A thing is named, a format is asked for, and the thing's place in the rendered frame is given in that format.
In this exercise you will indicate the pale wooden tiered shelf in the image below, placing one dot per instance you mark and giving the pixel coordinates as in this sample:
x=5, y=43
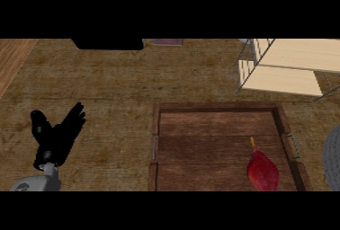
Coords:
x=283, y=67

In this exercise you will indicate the brown wooden board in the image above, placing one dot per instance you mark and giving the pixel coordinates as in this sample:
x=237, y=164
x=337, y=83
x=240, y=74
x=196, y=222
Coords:
x=13, y=61

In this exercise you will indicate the brown wooden tray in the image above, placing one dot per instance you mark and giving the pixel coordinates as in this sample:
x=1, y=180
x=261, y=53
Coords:
x=217, y=143

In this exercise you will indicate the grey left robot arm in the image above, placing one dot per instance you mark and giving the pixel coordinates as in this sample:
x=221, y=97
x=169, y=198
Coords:
x=41, y=181

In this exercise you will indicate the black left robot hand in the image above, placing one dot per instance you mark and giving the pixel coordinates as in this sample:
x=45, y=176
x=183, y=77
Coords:
x=56, y=140

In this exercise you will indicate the red pointed fruit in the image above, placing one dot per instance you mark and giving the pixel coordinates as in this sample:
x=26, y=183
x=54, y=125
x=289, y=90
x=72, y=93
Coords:
x=264, y=172

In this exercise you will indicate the black appliance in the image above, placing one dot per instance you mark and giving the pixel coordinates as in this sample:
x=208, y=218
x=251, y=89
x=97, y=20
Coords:
x=109, y=44

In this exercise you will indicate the grey round object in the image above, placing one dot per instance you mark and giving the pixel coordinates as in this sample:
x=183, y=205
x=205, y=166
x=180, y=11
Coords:
x=332, y=158

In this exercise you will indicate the small purple framed object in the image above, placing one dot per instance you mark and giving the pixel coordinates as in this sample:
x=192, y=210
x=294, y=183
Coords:
x=168, y=42

